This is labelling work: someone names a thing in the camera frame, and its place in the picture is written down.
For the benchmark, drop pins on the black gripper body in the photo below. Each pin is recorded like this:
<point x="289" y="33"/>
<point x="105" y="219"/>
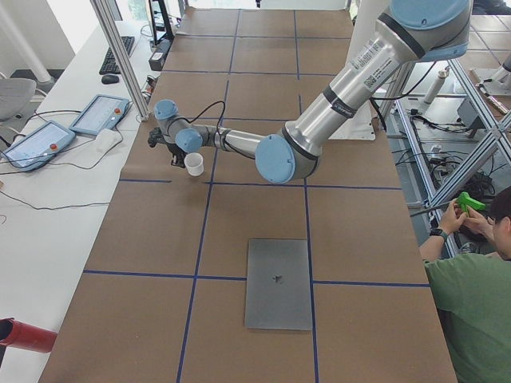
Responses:
<point x="174" y="151"/>

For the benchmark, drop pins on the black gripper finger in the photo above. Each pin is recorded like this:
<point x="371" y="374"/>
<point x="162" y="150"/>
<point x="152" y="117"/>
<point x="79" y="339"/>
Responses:
<point x="177" y="161"/>

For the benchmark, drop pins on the white paper cup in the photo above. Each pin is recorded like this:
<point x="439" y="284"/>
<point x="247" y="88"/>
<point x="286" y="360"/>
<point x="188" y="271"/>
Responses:
<point x="194" y="164"/>

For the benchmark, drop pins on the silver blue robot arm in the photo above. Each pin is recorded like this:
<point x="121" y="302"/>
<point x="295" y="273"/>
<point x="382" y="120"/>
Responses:
<point x="440" y="30"/>

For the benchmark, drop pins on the grey closed laptop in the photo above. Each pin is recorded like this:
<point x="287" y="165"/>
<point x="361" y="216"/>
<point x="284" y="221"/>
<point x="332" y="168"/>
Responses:
<point x="278" y="294"/>

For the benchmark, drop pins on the person's left hand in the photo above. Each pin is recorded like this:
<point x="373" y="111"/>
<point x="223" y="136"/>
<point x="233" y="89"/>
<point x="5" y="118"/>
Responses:
<point x="453" y="218"/>

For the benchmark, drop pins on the person's right hand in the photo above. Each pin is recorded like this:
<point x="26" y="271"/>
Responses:
<point x="479" y="225"/>

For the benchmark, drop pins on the white cloth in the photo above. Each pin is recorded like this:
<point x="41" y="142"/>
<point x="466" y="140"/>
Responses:
<point x="106" y="140"/>

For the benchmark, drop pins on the blue teach pendant far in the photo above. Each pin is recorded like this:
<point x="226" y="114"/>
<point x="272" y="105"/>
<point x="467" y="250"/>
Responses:
<point x="102" y="112"/>

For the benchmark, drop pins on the blue teach pendant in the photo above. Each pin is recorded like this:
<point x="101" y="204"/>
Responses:
<point x="39" y="147"/>
<point x="102" y="112"/>

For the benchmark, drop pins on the black computer mouse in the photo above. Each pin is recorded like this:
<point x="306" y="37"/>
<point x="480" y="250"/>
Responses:
<point x="109" y="79"/>

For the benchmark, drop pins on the black power strip box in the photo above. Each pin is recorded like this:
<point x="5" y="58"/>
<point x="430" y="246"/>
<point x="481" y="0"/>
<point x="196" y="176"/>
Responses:
<point x="158" y="58"/>

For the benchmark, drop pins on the blue teach pendant near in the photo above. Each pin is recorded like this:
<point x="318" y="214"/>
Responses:
<point x="39" y="147"/>

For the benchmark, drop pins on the brown paper table cover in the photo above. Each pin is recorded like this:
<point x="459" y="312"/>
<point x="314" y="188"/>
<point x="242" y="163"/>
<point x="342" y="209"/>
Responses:
<point x="162" y="296"/>

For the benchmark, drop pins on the grey office chair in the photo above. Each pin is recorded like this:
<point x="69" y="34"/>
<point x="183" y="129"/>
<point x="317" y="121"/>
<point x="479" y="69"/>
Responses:
<point x="16" y="93"/>

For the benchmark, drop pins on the red cylinder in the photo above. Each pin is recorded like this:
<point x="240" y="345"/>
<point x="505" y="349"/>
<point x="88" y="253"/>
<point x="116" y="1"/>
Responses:
<point x="25" y="336"/>

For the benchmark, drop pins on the black smartwatch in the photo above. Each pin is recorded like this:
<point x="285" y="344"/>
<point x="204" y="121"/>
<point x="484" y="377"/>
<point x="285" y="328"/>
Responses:
<point x="438" y="232"/>

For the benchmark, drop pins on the white water bottle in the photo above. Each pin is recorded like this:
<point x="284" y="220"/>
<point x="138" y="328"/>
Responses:
<point x="436" y="86"/>

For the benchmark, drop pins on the green plastic part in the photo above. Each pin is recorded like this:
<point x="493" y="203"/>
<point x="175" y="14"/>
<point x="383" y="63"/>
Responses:
<point x="464" y="201"/>

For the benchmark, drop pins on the grey electrical box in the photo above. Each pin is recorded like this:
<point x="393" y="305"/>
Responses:
<point x="468" y="115"/>

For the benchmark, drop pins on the person in green shirt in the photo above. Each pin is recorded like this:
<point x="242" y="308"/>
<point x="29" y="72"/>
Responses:
<point x="472" y="294"/>

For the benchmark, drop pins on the aluminium frame post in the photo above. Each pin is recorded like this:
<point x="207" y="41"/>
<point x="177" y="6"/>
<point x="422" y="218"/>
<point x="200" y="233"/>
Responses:
<point x="108" y="25"/>

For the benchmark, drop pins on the aluminium frame rack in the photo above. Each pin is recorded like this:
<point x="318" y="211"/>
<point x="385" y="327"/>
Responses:
<point x="447" y="161"/>

